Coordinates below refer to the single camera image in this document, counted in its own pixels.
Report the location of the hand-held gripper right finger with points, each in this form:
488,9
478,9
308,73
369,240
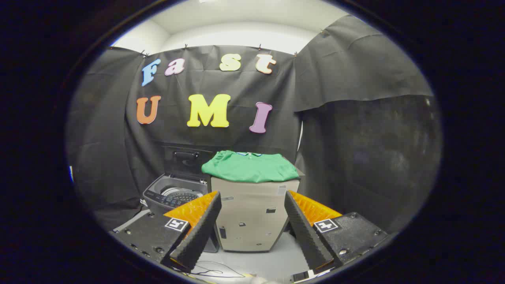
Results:
305,232

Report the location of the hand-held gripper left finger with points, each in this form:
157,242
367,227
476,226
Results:
201,232

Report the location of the grey washing machine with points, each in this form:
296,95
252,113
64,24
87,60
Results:
158,194

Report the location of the green polo shirt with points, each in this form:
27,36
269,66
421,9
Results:
248,167

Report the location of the beige cabinet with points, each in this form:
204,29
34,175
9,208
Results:
252,213

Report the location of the black backdrop cloth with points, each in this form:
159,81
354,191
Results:
177,134

